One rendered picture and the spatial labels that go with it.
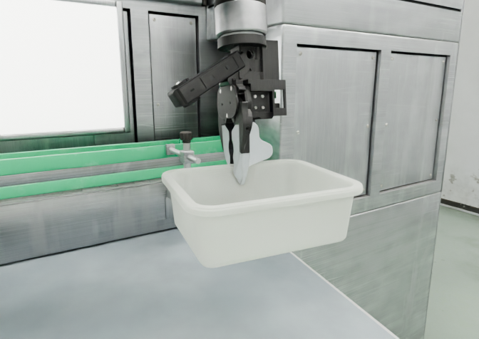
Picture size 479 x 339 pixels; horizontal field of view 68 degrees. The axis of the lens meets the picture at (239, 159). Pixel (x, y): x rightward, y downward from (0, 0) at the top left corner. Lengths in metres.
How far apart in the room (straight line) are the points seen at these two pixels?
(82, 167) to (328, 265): 0.68
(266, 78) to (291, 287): 0.38
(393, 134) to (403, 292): 0.56
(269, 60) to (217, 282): 0.41
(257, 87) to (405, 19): 0.70
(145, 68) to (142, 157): 0.30
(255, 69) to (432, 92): 0.83
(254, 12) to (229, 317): 0.46
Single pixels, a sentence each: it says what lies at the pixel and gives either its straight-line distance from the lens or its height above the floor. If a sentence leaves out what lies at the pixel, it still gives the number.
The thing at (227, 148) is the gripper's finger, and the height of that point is 1.02.
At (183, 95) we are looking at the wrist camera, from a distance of 0.49.
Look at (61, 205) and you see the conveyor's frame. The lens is 0.85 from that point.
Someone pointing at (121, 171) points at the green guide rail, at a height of 0.91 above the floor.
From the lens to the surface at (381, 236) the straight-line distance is 1.20.
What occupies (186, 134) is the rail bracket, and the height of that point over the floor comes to 1.00.
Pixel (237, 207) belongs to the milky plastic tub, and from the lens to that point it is 0.36.
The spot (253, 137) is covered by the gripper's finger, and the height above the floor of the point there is 1.04.
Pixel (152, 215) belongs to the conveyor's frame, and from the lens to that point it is 0.90.
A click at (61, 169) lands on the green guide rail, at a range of 0.85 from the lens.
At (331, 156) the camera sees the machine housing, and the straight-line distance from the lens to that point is 0.96.
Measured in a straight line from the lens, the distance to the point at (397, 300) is 1.40.
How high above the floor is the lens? 1.11
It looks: 12 degrees down
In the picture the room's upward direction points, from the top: straight up
